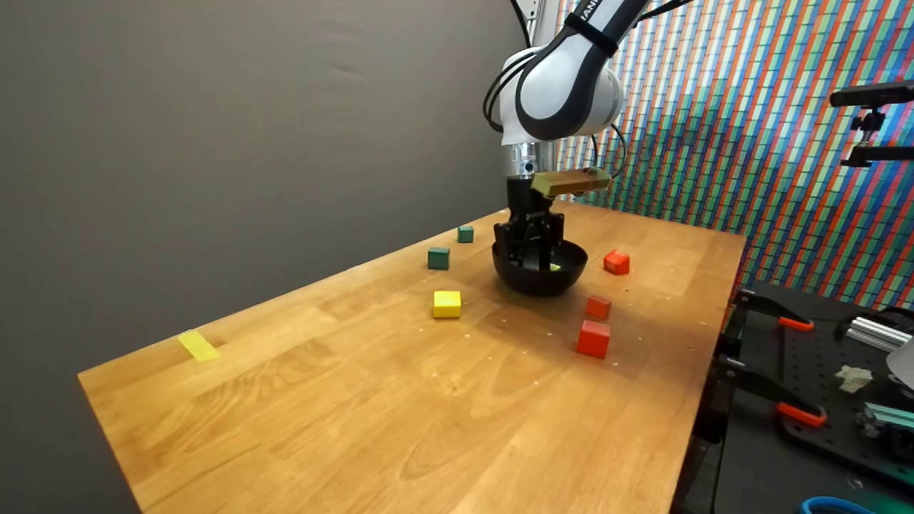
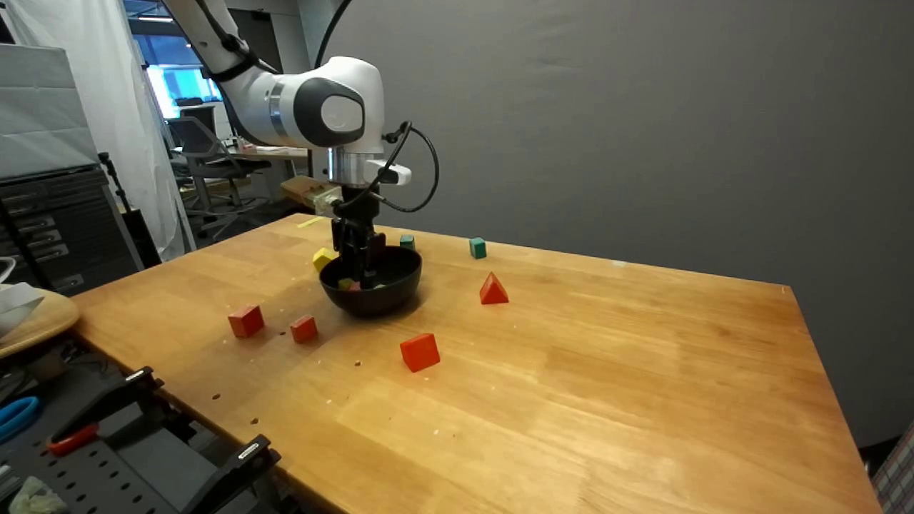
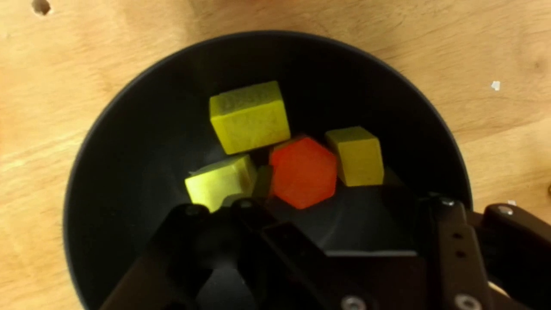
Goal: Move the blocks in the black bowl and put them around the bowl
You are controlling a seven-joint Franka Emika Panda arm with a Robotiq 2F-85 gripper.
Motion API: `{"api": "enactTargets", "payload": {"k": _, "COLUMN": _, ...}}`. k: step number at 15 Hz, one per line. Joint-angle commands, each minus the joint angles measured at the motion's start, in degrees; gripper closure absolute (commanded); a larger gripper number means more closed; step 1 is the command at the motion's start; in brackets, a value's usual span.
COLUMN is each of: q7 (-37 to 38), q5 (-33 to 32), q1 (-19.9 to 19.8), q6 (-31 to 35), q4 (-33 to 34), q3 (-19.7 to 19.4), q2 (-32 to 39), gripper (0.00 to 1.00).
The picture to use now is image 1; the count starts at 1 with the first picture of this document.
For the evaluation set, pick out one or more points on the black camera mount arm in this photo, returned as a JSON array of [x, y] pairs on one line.
[[873, 96]]

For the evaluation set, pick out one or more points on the grey round plate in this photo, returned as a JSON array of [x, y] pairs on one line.
[[903, 367]]

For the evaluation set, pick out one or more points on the black pegboard bench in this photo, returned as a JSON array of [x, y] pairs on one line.
[[818, 360]]

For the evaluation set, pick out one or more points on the silver aluminium bar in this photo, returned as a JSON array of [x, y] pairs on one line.
[[874, 331]]

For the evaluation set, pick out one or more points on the yellow wooden block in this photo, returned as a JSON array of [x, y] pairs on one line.
[[447, 303], [554, 271]]

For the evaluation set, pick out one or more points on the white backdrop frame pole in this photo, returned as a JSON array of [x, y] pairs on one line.
[[544, 19]]

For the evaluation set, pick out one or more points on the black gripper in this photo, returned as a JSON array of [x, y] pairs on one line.
[[523, 203]]

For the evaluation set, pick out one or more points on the red wooden block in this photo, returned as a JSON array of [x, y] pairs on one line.
[[598, 307], [593, 341], [616, 261]]

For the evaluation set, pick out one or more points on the tan wrist camera box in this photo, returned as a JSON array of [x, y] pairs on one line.
[[571, 180]]

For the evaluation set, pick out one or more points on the yellow tape strip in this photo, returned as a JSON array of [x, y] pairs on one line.
[[199, 346]]

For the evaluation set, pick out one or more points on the grey fabric backdrop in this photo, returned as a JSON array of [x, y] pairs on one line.
[[239, 143]]

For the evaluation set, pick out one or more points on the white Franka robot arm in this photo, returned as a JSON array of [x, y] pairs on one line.
[[561, 89]]

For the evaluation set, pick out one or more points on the small pale crumpled wad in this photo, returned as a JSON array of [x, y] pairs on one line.
[[855, 378]]

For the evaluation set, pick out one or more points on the teal wooden block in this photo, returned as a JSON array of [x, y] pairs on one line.
[[438, 259], [463, 231]]

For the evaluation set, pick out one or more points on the black bowl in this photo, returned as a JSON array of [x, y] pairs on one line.
[[544, 284]]

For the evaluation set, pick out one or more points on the teal metal bar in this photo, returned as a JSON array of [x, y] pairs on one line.
[[890, 418]]

